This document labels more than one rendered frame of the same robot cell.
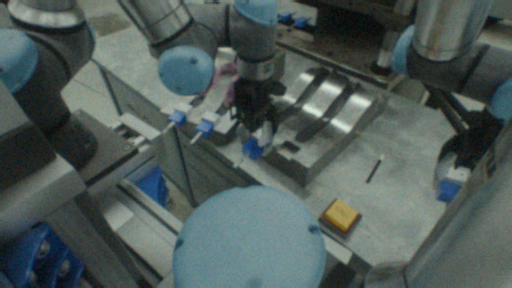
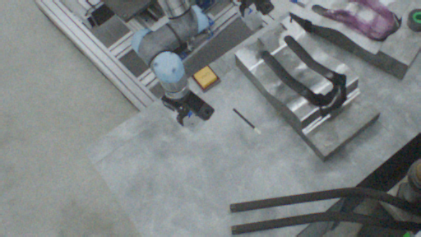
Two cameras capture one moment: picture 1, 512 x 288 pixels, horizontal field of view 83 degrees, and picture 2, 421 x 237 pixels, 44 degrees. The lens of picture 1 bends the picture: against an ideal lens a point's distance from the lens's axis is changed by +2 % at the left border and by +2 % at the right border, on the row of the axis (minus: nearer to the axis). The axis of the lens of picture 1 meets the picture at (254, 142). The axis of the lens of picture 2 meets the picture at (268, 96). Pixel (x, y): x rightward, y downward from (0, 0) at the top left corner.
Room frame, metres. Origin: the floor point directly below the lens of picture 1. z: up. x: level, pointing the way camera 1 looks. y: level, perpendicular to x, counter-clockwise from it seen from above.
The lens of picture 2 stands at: (0.79, -1.10, 2.50)
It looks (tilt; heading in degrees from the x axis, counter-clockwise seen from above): 63 degrees down; 100
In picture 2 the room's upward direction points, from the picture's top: 3 degrees counter-clockwise
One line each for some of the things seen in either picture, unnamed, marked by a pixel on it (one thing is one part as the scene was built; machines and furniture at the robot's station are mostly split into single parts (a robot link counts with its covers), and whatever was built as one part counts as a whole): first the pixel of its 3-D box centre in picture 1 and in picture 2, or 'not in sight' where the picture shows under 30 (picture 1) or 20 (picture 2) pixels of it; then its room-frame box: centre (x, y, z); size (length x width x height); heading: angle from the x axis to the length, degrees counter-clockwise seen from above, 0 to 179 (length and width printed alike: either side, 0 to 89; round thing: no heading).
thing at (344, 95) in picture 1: (317, 100); (306, 72); (0.76, -0.20, 0.92); 0.35 x 0.16 x 0.09; 137
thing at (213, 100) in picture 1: (229, 84); (362, 16); (0.95, 0.10, 0.86); 0.50 x 0.26 x 0.11; 154
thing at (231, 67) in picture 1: (229, 75); (362, 11); (0.95, 0.09, 0.90); 0.26 x 0.18 x 0.08; 154
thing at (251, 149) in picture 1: (250, 151); (245, 12); (0.52, 0.01, 0.93); 0.13 x 0.05 x 0.05; 142
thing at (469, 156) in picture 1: (488, 141); (178, 96); (0.39, -0.44, 1.09); 0.09 x 0.08 x 0.12; 154
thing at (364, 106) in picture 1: (319, 111); (306, 82); (0.77, -0.22, 0.87); 0.50 x 0.26 x 0.14; 137
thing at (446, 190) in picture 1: (448, 196); (183, 116); (0.38, -0.43, 0.93); 0.13 x 0.05 x 0.05; 154
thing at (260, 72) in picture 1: (257, 65); not in sight; (0.53, 0.00, 1.17); 0.08 x 0.08 x 0.05
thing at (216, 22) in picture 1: (200, 30); not in sight; (0.52, 0.10, 1.25); 0.11 x 0.11 x 0.08; 89
